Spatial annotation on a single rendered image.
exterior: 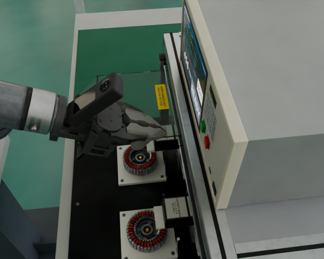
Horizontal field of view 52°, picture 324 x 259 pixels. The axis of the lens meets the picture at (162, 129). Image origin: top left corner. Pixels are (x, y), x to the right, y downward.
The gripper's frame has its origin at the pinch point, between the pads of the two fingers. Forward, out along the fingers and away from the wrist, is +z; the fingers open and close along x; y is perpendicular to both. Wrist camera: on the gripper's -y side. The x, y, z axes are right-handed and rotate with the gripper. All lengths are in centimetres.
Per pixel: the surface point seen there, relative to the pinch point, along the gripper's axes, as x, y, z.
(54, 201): -53, 130, 3
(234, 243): 21.2, 2.0, 12.1
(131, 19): -109, 41, 17
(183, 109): -11.2, 3.6, 8.8
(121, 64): -75, 43, 11
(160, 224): 5.9, 27.9, 12.3
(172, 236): 5.5, 35.4, 19.5
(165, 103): -18.7, 9.5, 8.2
